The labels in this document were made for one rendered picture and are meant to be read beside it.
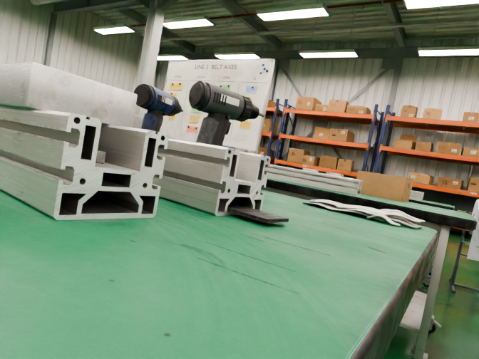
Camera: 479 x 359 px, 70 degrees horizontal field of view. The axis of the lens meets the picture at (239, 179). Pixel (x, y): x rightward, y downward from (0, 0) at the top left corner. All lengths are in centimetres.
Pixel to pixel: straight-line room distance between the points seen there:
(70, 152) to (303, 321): 21
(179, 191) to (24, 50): 1303
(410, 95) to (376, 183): 895
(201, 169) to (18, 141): 20
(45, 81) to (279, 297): 28
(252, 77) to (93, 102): 347
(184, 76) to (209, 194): 402
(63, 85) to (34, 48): 1320
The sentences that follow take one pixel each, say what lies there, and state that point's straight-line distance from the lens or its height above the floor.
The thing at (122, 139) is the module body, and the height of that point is 85.
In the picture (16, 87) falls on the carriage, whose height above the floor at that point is 88.
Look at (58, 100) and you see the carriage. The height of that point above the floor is 88.
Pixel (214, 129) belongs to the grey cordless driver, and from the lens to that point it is 73.
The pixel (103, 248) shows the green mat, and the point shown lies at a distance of 24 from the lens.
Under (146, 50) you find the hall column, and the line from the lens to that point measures 966.
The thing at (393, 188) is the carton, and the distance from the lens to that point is 233.
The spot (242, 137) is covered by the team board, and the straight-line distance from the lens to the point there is 372.
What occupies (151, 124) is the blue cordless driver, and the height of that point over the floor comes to 90.
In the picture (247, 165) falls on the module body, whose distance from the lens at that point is 48.
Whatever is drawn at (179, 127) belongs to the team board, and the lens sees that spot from 429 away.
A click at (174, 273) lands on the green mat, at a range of 21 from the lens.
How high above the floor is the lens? 85
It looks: 3 degrees down
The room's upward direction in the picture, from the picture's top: 10 degrees clockwise
